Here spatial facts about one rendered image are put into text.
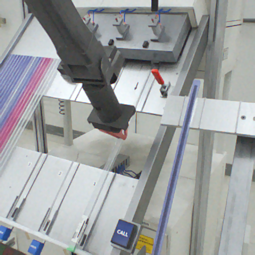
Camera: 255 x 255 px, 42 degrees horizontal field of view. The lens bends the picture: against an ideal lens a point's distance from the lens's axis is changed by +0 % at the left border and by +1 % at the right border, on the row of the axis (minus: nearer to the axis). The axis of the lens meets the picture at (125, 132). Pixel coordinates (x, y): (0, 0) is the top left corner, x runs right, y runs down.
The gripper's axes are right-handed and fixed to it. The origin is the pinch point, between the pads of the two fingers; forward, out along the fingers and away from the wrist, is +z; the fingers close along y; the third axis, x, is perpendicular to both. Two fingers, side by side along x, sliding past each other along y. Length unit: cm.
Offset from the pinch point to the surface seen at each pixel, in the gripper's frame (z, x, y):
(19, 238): 56, 27, 56
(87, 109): 155, -108, 138
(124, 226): -0.2, 21.2, -10.5
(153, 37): -8.3, -26.8, 0.0
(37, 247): 5.0, 31.2, 9.6
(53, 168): 3.8, 12.0, 16.7
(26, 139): 168, -69, 198
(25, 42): -1, -29, 54
